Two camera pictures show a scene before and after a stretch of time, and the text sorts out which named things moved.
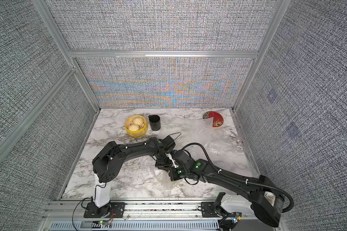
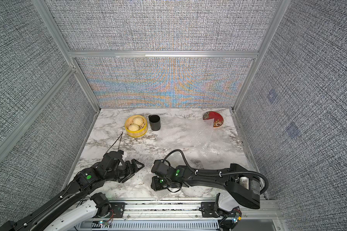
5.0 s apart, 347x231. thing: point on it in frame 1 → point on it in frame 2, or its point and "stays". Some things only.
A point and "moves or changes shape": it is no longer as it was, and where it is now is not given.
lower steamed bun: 133,127 stays
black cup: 155,122 stays
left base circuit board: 103,223 stays
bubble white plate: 163,180 moves or changes shape
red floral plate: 218,120 stays
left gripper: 165,167 → 131,172
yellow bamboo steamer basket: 136,125 stays
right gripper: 173,175 → 153,181
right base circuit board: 236,217 stays
